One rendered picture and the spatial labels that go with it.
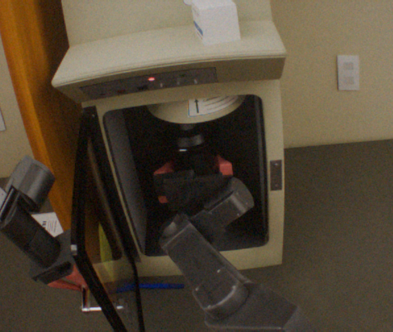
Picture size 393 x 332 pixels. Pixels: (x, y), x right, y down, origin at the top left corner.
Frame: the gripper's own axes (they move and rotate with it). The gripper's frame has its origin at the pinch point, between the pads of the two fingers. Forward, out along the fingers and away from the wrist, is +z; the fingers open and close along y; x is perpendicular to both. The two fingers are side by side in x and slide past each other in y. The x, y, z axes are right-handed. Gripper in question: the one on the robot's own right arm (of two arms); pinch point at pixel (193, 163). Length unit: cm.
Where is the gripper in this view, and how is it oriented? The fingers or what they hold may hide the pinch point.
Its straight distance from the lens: 99.7
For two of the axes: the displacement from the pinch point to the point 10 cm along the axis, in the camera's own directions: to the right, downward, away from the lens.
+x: 1.3, 8.0, 5.9
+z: -0.3, -5.9, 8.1
